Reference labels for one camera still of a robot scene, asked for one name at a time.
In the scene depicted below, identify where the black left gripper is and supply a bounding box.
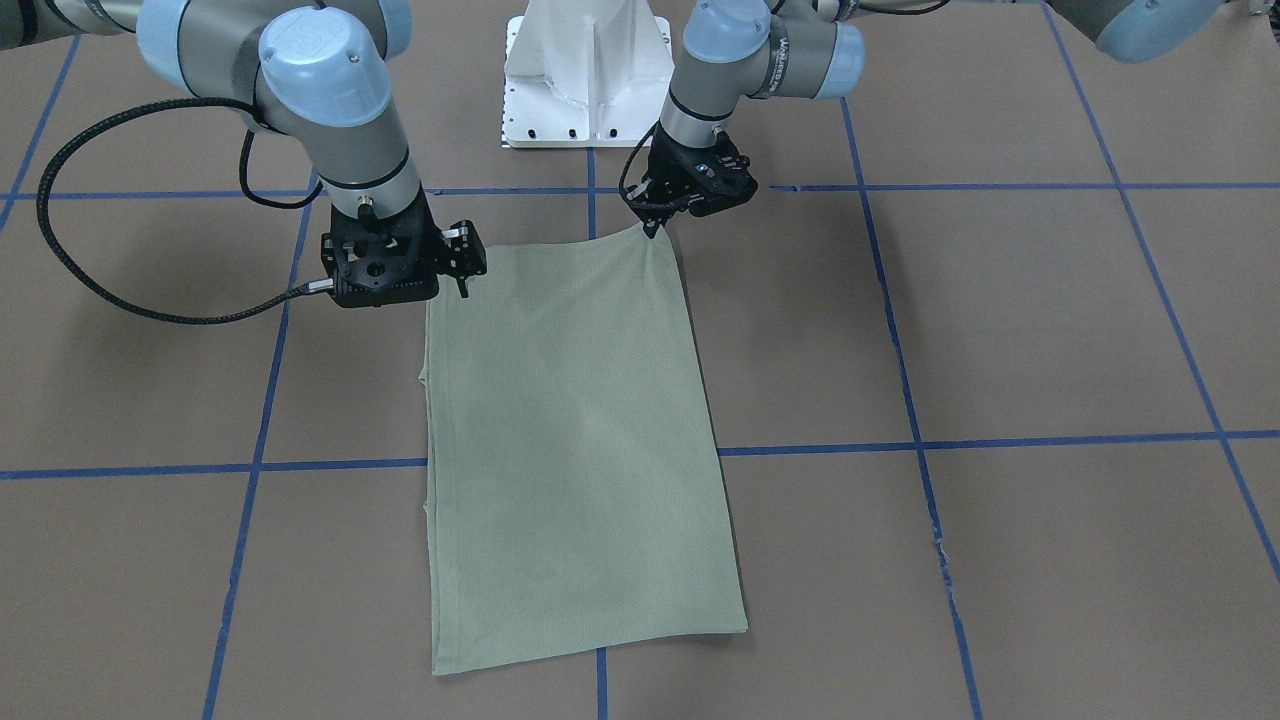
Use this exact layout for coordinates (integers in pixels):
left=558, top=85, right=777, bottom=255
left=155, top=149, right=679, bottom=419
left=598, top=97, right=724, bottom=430
left=625, top=126, right=758, bottom=240

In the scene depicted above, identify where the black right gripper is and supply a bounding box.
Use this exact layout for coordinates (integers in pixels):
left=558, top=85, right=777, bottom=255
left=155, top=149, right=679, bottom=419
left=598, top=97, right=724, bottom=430
left=320, top=190, right=488, bottom=299

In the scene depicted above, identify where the olive green long-sleeve shirt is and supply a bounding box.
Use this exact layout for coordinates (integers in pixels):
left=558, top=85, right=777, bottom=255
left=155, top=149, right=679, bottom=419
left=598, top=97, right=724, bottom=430
left=420, top=225, right=748, bottom=676

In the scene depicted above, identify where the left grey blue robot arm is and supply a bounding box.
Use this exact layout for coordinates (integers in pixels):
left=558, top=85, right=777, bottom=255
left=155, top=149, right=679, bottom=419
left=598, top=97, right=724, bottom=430
left=618, top=1, right=942, bottom=237

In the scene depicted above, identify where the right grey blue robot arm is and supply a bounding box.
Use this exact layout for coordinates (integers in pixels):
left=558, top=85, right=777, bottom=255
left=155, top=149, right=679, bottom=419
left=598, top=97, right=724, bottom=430
left=3, top=1, right=486, bottom=307

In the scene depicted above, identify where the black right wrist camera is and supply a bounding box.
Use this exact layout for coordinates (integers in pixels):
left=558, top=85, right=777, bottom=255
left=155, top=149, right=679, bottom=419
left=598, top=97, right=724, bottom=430
left=321, top=233, right=440, bottom=309

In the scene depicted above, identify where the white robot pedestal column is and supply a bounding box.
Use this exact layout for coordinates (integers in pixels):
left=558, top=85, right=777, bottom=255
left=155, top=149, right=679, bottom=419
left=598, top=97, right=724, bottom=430
left=502, top=1, right=675, bottom=149

